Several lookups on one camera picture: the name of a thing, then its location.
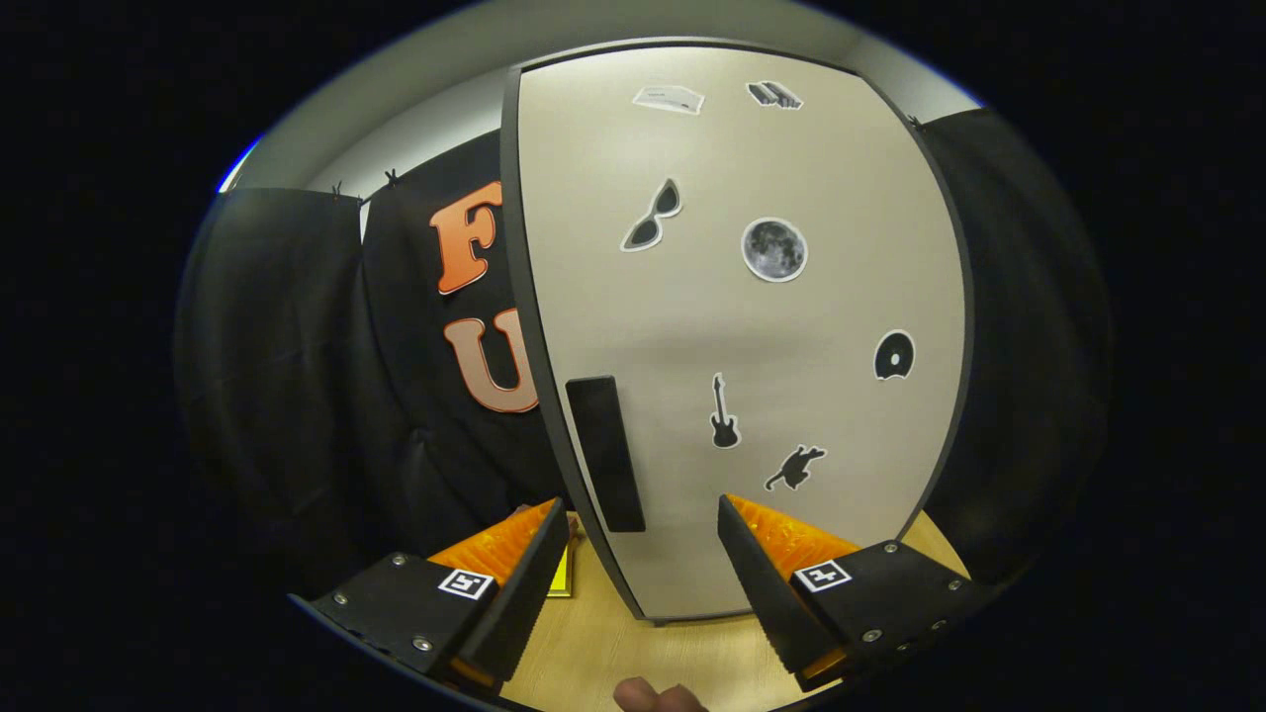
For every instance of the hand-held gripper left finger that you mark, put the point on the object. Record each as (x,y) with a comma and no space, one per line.
(524,593)

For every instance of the beige shoe cabinet door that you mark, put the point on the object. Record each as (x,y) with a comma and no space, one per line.
(692,297)

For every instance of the black backdrop cloth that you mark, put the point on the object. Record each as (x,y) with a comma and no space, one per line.
(297,396)

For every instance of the grey shoe cabinet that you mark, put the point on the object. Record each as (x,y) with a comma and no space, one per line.
(508,198)

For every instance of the yellow book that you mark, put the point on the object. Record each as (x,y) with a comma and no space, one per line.
(564,578)

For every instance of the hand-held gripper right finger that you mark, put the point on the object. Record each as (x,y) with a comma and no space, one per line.
(762,593)

